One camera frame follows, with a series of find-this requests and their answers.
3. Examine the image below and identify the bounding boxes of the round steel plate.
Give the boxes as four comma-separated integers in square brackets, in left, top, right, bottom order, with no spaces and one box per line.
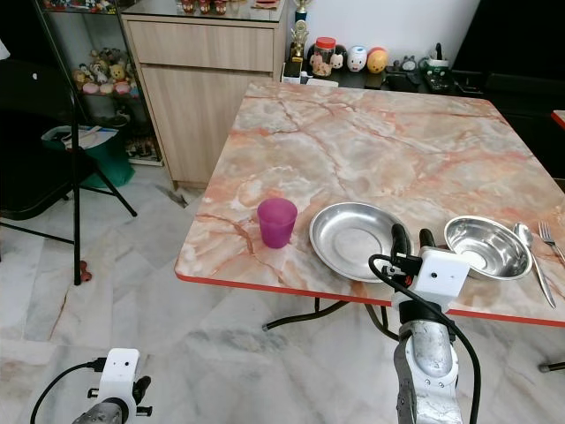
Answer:
[309,201,407,284]

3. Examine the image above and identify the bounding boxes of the steel bowl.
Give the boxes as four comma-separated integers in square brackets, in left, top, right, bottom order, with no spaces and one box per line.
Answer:
[444,216,533,282]

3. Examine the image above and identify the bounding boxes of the steel spoon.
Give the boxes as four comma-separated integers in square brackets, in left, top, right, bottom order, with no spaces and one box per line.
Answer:
[514,223,557,309]

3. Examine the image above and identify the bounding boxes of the marble pattern folding table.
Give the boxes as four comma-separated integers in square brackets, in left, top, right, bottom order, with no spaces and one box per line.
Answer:
[175,81,565,328]

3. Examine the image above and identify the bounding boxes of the steel fork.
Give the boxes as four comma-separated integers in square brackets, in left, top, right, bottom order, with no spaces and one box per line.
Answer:
[539,222,565,266]

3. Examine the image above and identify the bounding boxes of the purple plastic cup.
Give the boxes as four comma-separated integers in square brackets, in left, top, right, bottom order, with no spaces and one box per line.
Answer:
[257,197,298,249]

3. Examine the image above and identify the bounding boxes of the black folding chair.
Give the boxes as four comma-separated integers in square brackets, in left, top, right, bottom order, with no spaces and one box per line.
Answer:
[0,57,139,286]

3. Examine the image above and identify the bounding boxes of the white green mug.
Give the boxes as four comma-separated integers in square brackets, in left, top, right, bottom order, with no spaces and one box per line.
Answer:
[426,42,452,75]

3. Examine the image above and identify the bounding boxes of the orange yellow round figurine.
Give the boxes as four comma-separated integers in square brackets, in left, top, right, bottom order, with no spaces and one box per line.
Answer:
[366,47,389,74]

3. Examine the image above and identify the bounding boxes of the white round figurine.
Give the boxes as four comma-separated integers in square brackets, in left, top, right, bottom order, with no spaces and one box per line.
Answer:
[346,46,369,73]

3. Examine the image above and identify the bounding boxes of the clear jar with red lid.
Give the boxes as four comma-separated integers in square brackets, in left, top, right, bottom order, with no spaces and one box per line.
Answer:
[311,36,339,79]

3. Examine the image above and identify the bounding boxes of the white papers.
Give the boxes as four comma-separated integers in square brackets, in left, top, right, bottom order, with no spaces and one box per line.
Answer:
[58,125,121,149]

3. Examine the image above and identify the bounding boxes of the black television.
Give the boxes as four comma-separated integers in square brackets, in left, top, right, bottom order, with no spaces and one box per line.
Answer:
[450,0,565,79]

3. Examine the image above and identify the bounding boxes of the gold trophy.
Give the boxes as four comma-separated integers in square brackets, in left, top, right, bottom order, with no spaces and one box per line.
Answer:
[286,0,312,80]

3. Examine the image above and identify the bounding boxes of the green bin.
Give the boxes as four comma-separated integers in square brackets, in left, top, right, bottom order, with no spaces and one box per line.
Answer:
[41,124,137,189]

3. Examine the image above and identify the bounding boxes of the light wooden cabinet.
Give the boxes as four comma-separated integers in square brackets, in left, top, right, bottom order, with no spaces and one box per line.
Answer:
[119,0,291,190]

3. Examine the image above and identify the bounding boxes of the glass display shelf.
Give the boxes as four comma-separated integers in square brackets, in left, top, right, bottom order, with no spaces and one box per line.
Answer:
[35,0,165,168]

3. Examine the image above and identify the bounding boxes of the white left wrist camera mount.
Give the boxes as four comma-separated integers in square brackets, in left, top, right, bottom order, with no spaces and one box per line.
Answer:
[98,348,140,408]

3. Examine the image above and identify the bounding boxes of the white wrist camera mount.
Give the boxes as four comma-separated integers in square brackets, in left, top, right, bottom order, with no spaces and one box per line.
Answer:
[98,348,140,408]
[415,247,471,307]

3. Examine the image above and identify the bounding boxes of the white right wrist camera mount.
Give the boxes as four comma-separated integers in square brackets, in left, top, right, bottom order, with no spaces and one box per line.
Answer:
[415,247,471,307]

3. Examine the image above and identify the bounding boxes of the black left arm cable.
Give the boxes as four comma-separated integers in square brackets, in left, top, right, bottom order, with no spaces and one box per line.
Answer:
[30,357,104,424]

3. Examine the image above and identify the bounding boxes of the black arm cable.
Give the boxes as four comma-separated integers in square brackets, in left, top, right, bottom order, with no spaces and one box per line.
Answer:
[369,254,483,424]
[30,357,104,424]

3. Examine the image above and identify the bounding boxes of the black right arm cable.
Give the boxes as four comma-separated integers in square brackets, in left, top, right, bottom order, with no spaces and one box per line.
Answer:
[369,254,483,424]

